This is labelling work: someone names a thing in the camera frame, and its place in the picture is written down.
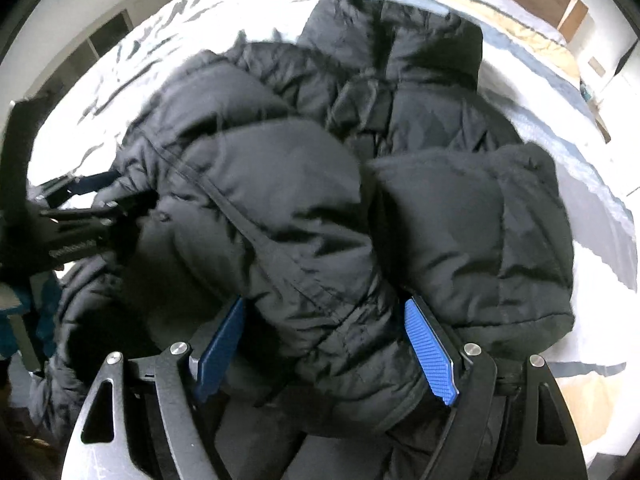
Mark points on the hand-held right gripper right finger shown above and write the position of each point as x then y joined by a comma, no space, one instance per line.
430,350

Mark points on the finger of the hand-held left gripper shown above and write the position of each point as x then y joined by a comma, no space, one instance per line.
115,212
95,182

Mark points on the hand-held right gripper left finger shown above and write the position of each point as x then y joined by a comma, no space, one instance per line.
220,350

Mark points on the black puffer jacket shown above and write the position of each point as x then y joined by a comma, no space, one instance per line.
310,200

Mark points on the person's teal clothing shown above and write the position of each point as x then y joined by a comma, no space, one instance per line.
25,310

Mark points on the white cabinet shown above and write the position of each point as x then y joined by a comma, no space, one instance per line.
95,45

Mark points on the bed with white blue duvet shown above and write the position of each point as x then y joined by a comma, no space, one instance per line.
565,175

